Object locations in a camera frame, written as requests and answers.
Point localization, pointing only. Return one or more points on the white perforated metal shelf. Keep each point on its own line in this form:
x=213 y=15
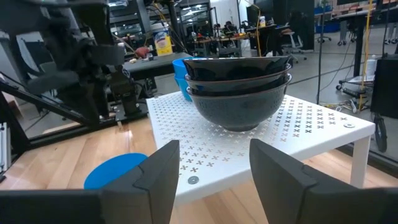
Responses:
x=217 y=149

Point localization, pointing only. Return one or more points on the white office chair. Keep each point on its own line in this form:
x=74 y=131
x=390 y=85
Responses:
x=292 y=39

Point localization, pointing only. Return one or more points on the small white yellow bottle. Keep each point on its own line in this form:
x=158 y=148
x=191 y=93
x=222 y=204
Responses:
x=262 y=21

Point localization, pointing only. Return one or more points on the wheeled cart base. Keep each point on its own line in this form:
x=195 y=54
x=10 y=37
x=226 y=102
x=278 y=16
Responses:
x=351 y=90

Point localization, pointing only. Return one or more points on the blue storage bins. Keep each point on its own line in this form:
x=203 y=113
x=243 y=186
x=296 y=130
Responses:
x=326 y=26

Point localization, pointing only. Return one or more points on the cluttered wooden workbench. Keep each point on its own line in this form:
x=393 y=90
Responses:
x=224 y=39

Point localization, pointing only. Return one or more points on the blue plastic mini bowl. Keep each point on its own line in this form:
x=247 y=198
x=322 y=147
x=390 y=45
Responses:
x=178 y=68
x=183 y=88
x=115 y=171

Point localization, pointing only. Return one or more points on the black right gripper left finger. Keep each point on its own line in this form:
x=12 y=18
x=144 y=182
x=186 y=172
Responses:
x=152 y=193

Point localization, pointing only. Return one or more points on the dark grey desk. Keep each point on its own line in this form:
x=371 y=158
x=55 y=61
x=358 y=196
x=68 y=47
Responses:
x=155 y=65

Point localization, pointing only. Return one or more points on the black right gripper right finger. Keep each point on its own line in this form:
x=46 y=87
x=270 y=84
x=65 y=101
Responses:
x=280 y=186

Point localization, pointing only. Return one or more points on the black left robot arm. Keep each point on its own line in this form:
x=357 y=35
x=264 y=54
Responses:
x=124 y=90

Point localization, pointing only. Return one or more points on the black work table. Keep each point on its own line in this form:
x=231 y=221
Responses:
x=359 y=46

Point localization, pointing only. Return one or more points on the yellow wipes canister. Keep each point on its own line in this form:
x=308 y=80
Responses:
x=163 y=43

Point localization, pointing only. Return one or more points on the thin black stand pole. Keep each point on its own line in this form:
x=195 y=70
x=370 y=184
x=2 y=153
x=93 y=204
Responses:
x=320 y=49

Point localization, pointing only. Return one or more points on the black aluminium table frame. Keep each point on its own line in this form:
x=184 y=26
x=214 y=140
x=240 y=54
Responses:
x=40 y=102

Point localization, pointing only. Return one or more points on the white plastic bottle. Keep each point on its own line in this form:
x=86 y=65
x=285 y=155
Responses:
x=371 y=67

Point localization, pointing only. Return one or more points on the black equipment box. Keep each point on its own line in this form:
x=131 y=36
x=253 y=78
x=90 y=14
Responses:
x=385 y=87

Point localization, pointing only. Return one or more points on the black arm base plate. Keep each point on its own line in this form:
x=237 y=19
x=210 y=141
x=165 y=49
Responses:
x=136 y=112

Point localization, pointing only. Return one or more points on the black rubber wheel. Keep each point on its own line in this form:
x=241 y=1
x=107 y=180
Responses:
x=381 y=133

